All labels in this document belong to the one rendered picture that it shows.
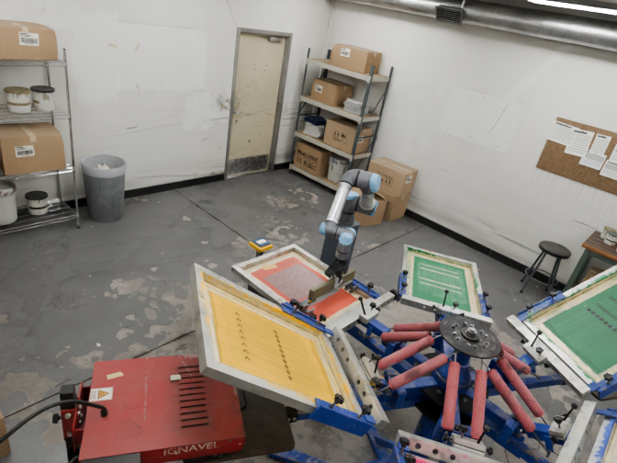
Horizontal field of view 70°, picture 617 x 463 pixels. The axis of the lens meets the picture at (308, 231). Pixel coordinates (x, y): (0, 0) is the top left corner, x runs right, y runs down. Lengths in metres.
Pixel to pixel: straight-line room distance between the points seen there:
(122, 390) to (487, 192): 5.16
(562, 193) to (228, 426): 4.91
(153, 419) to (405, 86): 5.62
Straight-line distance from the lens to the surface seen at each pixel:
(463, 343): 2.26
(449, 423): 2.13
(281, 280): 2.91
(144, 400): 1.97
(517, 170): 6.05
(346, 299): 2.88
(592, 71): 5.82
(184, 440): 1.85
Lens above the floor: 2.60
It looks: 27 degrees down
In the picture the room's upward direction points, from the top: 11 degrees clockwise
